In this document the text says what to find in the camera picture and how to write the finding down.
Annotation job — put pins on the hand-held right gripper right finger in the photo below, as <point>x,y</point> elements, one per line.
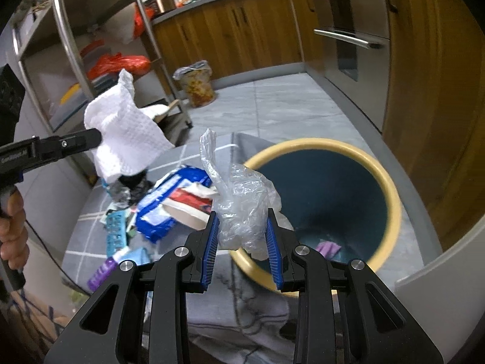
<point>273,250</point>

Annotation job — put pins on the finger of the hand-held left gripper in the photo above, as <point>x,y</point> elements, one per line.
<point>75,141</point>

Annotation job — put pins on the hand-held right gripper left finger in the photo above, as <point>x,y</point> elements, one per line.
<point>210,250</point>

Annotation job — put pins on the white green cardboard box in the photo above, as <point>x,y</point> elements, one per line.
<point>185,212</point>

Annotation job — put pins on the white paper towel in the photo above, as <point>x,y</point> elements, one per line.
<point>129,132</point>

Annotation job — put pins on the clear plastic bag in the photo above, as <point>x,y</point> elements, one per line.
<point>242,204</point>

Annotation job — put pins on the blue bin with yellow rim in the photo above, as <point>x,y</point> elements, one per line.
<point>341,197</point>

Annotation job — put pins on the purple spray bottle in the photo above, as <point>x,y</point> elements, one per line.
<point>99,275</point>

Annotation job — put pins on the person's left hand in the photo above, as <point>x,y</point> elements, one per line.
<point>13,231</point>

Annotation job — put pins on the purple wrapper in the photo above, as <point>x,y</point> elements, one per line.
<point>327,248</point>

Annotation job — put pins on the grey checked mat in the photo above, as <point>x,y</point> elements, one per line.
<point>212,311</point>

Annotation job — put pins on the blue plastic wipes packet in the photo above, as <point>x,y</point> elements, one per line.
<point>155,216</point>

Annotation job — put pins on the light blue packet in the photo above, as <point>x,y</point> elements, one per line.
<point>140,256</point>

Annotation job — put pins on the crumpled black foil wrapper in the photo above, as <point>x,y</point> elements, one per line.
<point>130,187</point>

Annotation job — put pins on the red plastic bag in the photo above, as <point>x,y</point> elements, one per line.
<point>117,64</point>
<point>143,19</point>

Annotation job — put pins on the teal blister pack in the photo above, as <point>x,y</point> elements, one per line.
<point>115,233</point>

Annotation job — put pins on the metal shelf rack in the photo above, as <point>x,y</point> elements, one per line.
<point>62,26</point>

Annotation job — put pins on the white plastic bag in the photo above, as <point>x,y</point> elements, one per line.
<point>119,32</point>

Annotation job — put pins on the small patterned waste bin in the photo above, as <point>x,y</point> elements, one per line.
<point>199,85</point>

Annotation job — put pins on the metal cooking pot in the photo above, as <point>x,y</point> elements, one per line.
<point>161,2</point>

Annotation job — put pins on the plaid cloth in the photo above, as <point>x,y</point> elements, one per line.
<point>26,318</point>

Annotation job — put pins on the white curved furniture panel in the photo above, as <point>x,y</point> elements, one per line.
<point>435,273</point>

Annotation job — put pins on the wooden kitchen cabinet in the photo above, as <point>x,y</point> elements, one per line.
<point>235,34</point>

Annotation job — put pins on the stainless steel oven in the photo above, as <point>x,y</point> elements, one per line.
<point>360,64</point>

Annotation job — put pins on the tall wooden cabinet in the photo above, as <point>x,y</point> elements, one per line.
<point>435,102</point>

